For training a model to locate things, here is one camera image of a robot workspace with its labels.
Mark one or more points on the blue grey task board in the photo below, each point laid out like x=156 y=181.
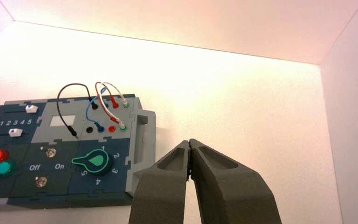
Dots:
x=61 y=188

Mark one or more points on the metal toggle switch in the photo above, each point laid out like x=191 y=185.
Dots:
x=50 y=152
x=41 y=181

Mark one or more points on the teal rotary selector knob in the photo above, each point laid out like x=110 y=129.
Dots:
x=97 y=160

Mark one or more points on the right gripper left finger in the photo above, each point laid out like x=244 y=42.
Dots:
x=160 y=191

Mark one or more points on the green push button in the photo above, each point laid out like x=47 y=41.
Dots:
x=5 y=168

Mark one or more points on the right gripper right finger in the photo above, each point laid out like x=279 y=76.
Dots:
x=228 y=194

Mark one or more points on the white slider knob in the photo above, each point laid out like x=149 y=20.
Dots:
x=15 y=132
x=31 y=108

